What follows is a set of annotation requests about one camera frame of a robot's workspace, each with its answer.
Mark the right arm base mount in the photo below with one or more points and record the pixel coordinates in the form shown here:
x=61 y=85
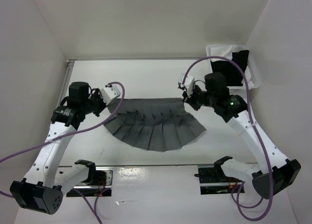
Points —
x=212 y=183

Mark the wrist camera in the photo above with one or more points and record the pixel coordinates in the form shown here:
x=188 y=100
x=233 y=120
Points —
x=109 y=93
x=186 y=83

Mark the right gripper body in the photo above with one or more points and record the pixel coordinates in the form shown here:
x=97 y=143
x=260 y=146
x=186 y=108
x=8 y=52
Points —
x=197 y=98

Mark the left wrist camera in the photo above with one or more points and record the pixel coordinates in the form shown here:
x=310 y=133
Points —
x=109 y=93

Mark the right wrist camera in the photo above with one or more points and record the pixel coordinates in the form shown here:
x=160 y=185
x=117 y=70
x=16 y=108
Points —
x=186 y=83

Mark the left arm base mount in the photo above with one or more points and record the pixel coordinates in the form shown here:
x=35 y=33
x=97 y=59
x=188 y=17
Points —
x=102 y=184

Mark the white skirt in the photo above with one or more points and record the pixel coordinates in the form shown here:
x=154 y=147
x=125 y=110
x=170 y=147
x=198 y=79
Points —
x=225 y=50

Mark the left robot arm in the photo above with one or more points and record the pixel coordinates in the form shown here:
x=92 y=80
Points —
x=43 y=187

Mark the black skirt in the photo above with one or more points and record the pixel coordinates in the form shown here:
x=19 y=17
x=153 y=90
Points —
x=230 y=72

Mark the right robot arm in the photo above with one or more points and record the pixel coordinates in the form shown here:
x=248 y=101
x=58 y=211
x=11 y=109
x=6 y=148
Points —
x=274 y=171

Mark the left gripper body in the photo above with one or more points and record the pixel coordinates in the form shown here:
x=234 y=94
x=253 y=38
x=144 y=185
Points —
x=96 y=103

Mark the grey pleated skirt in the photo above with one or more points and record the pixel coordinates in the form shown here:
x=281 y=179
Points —
x=155 y=124

